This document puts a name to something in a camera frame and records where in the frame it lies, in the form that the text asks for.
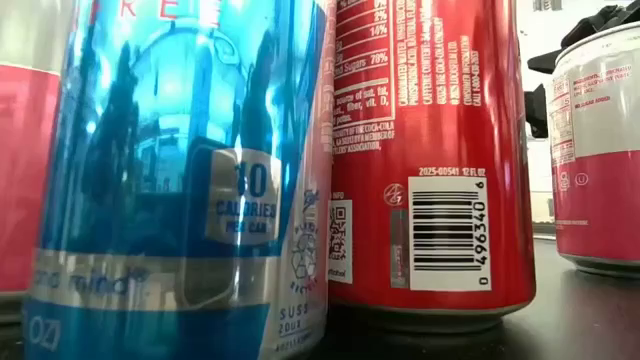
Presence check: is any pink and silver soda can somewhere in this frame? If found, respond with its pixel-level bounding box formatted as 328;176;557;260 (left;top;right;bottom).
547;22;640;279
0;0;77;324

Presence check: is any blue slim energy drink can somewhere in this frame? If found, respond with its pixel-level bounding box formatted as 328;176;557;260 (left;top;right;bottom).
22;0;336;360

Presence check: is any red cola can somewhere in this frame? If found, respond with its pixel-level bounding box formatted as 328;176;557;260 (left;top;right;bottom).
327;0;537;334

